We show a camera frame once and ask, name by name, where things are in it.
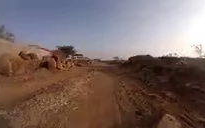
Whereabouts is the white vehicle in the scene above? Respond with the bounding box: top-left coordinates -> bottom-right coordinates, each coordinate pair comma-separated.
72,53 -> 86,61

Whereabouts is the dark leafy tree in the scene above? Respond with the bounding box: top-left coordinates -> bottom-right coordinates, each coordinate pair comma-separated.
55,45 -> 77,57

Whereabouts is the brown dirt track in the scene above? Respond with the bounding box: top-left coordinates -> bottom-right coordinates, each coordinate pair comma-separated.
0,63 -> 131,128

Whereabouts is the dark earth mound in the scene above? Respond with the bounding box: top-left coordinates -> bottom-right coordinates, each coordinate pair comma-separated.
114,54 -> 205,128

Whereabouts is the pile of large rocks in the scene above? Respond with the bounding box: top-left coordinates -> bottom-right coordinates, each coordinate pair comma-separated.
0,35 -> 75,77

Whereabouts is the tree on rock bank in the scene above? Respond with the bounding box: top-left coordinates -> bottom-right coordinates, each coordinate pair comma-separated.
0,22 -> 17,44

